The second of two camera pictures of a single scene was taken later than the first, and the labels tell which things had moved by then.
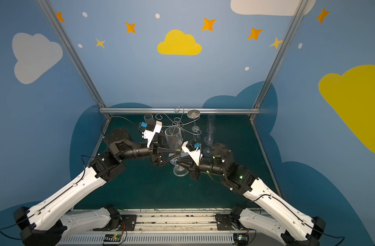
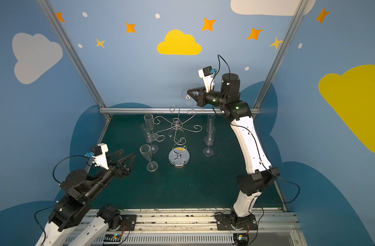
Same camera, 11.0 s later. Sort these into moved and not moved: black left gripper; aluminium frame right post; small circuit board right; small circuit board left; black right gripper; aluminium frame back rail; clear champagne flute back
Moved: black left gripper; black right gripper; clear champagne flute back
Not moved: aluminium frame back rail; aluminium frame right post; small circuit board right; small circuit board left
